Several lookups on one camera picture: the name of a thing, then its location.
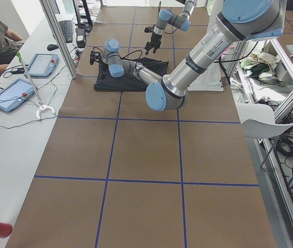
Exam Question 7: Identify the near blue teach pendant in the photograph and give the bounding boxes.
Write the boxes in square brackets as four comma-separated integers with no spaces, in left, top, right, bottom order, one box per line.
[0,79,34,113]

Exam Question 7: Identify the black computer mouse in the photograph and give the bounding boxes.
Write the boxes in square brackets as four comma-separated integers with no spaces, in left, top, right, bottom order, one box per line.
[47,44,58,51]

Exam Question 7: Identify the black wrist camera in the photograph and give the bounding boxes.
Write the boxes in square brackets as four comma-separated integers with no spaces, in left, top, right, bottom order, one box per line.
[89,51,102,65]
[144,26,154,33]

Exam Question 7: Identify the white curved sheet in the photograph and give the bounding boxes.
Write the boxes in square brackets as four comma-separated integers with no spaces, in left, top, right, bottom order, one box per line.
[236,103,293,139]

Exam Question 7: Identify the aluminium side rack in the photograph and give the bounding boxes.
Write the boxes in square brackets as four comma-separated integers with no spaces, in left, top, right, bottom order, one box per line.
[228,38,293,248]

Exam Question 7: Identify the far blue teach pendant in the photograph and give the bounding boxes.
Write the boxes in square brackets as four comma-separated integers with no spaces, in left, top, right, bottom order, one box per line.
[27,53,59,78]

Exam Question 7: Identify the pile of cloth bags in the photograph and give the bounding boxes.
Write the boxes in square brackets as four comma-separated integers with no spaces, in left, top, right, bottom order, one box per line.
[240,52,280,79]

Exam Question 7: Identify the black monitor stand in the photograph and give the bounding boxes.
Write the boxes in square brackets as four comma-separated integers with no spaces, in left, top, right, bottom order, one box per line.
[73,0,94,33]

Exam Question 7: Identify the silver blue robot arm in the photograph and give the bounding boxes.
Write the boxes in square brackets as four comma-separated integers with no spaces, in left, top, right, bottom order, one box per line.
[144,0,197,55]
[90,0,287,111]

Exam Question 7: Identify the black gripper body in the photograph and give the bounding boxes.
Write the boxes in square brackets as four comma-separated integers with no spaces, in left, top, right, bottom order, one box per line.
[146,32,162,49]
[98,55,110,79]

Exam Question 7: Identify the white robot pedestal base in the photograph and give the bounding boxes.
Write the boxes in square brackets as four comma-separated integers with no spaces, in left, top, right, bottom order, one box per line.
[188,0,224,91]

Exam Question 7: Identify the left braided black cable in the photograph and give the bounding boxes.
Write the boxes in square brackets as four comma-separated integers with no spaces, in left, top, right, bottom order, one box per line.
[91,46,147,65]

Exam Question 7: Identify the white reacher grabber tool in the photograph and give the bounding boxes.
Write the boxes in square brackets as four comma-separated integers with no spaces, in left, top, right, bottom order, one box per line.
[17,52,55,120]

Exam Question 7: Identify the black power adapter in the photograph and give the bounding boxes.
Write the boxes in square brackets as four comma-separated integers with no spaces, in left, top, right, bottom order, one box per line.
[75,28,86,48]

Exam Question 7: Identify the black keyboard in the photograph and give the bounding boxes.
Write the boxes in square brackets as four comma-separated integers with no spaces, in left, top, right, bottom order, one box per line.
[58,20,73,43]

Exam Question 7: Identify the aluminium frame post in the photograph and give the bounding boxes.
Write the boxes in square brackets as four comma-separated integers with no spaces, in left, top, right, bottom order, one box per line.
[40,0,78,79]

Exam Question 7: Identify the blue teach pendant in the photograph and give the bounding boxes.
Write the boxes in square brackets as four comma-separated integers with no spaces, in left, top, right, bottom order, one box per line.
[27,53,59,78]
[0,79,34,113]

